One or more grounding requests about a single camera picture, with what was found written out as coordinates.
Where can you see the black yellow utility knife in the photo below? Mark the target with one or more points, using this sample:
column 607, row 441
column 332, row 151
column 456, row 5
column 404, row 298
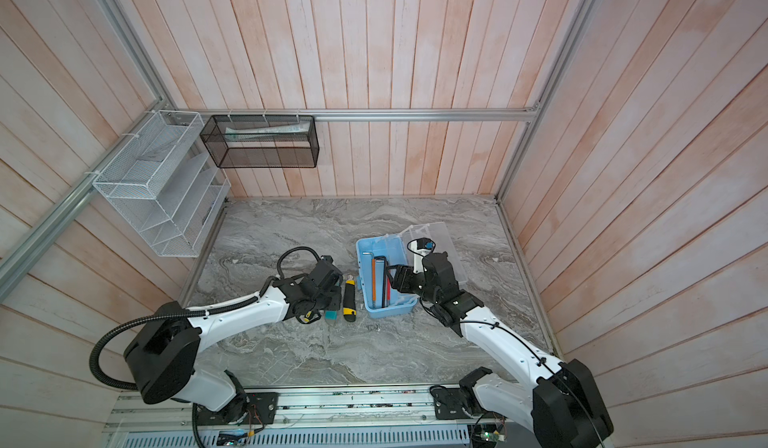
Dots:
column 349, row 309

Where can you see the aluminium mounting rail base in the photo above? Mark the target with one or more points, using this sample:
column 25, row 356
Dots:
column 325, row 416

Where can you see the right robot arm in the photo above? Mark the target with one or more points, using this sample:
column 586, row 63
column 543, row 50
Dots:
column 558, row 402

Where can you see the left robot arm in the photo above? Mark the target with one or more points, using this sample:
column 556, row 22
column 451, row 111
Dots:
column 162, row 356

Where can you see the black mesh basket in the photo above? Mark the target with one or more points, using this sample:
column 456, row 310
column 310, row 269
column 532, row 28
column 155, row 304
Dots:
column 262, row 141

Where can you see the horizontal aluminium wall rail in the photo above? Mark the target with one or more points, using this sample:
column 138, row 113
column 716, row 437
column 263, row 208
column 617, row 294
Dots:
column 387, row 115

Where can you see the blue plastic tool box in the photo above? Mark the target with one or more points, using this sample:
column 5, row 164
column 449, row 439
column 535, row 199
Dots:
column 396, row 250

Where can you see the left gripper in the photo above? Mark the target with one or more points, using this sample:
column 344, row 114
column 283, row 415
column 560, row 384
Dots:
column 336, row 301

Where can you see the white wire mesh shelf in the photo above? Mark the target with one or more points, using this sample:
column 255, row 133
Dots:
column 168, row 195

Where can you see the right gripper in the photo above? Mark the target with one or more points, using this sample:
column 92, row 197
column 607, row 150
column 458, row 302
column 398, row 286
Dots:
column 405, row 274

